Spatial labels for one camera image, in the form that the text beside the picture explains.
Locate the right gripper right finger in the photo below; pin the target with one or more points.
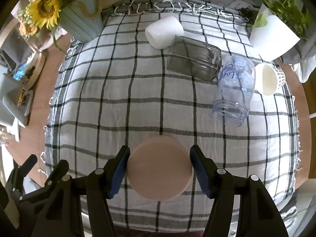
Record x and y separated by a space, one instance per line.
217 184

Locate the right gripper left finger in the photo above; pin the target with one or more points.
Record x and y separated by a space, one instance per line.
101 185

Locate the pink cup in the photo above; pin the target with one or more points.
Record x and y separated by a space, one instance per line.
159 168

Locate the houndstooth paper cup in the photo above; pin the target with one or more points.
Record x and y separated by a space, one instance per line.
269 79

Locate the white cup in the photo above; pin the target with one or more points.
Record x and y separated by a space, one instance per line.
161 33

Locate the grey white device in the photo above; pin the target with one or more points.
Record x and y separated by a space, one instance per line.
15 105

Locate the checkered tablecloth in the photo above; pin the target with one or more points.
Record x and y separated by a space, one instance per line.
116 90

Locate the smoky square glass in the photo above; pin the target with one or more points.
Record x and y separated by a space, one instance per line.
194 58

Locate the round wooden tray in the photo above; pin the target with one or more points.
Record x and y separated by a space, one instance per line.
34 71

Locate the white pot green plant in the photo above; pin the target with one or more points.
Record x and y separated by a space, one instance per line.
279 25

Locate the sunflower bouquet blue vase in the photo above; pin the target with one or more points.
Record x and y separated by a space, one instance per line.
80 18

